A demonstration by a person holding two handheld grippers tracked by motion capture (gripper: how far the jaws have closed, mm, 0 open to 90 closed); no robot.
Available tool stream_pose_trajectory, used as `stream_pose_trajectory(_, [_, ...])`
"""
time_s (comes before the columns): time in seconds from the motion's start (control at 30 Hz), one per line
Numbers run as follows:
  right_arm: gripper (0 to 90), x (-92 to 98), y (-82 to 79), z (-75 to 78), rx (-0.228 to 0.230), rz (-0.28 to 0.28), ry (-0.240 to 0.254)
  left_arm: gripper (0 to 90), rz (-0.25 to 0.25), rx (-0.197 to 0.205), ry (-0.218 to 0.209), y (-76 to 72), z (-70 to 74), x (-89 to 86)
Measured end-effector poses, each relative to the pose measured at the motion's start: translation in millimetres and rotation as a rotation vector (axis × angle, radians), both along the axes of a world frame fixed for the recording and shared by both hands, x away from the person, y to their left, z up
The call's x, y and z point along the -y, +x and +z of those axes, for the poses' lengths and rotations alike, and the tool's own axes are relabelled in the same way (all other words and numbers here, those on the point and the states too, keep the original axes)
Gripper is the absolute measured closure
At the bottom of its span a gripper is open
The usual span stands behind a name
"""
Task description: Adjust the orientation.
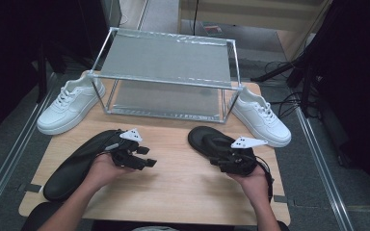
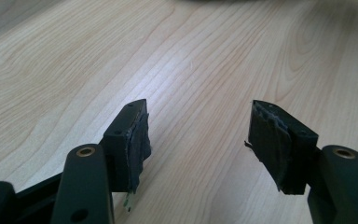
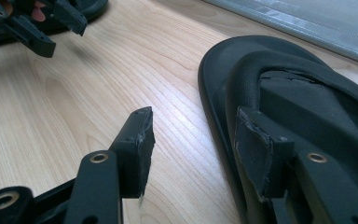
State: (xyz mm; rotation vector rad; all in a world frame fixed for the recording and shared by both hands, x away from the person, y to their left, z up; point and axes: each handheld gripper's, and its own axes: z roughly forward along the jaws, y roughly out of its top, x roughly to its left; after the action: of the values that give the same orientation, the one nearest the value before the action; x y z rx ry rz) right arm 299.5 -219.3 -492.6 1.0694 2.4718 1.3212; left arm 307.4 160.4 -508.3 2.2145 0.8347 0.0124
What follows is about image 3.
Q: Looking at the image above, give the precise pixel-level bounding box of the silver metal shoe rack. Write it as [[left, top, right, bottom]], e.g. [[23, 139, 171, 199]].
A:
[[203, 0, 358, 68]]

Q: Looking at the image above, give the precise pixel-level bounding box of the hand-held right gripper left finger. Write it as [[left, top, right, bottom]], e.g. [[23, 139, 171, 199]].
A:
[[109, 106, 157, 200]]

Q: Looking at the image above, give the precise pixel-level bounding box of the black slipper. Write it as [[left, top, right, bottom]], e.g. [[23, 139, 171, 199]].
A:
[[198, 35, 358, 224], [0, 0, 110, 50]]

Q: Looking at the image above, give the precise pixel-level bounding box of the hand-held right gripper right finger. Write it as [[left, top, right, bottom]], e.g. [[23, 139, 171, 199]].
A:
[[233, 106, 296, 203]]

